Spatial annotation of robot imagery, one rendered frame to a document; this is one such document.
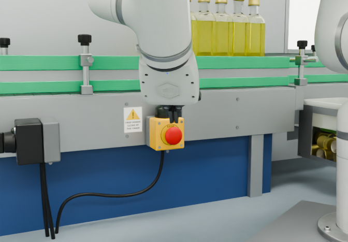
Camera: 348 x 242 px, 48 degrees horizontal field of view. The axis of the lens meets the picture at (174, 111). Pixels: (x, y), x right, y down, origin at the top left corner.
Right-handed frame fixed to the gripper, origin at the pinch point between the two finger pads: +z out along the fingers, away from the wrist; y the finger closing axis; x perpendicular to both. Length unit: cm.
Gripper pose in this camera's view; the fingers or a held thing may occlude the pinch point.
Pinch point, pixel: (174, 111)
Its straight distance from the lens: 75.4
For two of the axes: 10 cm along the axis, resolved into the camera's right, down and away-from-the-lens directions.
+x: 0.8, -7.9, 6.1
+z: 0.8, 6.1, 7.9
